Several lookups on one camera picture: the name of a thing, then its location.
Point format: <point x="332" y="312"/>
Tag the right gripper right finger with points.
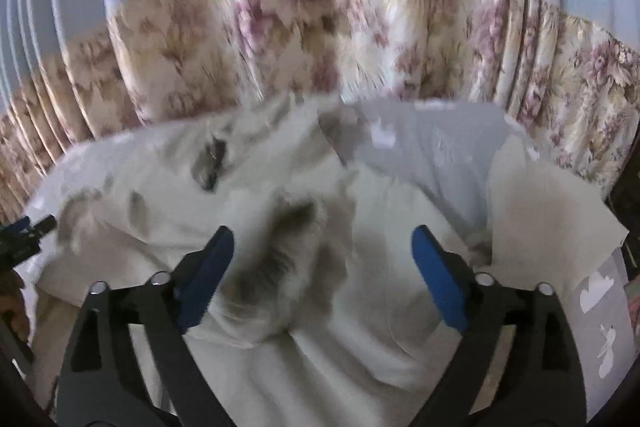
<point x="517" y="363"/>

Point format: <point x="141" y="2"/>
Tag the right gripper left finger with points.
<point x="101" y="382"/>

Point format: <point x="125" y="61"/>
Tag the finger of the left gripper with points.
<point x="21" y="240"/>

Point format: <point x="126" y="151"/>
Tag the light green jacket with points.
<point x="321" y="318"/>

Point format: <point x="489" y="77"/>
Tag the person's left hand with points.
<point x="12" y="304"/>

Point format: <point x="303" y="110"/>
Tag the blue floral curtain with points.
<point x="79" y="70"/>

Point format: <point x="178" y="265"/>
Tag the grey animal print bedsheet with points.
<point x="523" y="219"/>

